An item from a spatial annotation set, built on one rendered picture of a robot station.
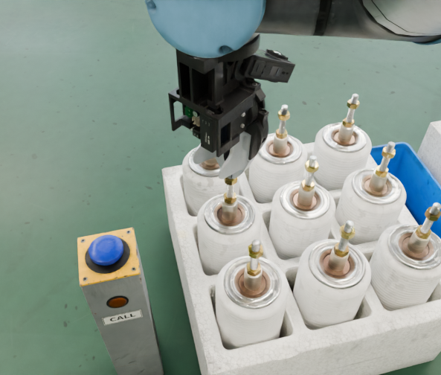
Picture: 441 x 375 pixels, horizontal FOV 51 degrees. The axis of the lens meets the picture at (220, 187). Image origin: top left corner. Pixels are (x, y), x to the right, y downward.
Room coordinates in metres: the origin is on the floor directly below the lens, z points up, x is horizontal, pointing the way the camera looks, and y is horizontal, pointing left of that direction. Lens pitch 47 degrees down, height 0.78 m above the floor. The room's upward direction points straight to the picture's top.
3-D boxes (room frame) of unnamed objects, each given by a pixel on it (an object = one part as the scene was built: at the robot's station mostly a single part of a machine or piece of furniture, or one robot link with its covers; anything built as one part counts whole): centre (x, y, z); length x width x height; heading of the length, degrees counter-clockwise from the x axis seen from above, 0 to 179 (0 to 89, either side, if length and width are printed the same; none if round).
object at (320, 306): (0.35, -0.16, 0.16); 0.10 x 0.10 x 0.18
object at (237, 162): (0.41, -0.02, 0.38); 0.06 x 0.03 x 0.09; 140
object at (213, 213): (0.43, -0.01, 0.25); 0.08 x 0.08 x 0.01
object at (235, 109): (0.42, 0.00, 0.49); 0.09 x 0.08 x 0.12; 140
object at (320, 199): (0.46, -0.13, 0.25); 0.08 x 0.08 x 0.01
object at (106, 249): (0.32, 0.14, 0.32); 0.04 x 0.04 x 0.02
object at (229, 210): (0.43, -0.01, 0.26); 0.02 x 0.02 x 0.03
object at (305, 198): (0.46, -0.13, 0.26); 0.02 x 0.02 x 0.03
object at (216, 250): (0.43, -0.01, 0.16); 0.10 x 0.10 x 0.18
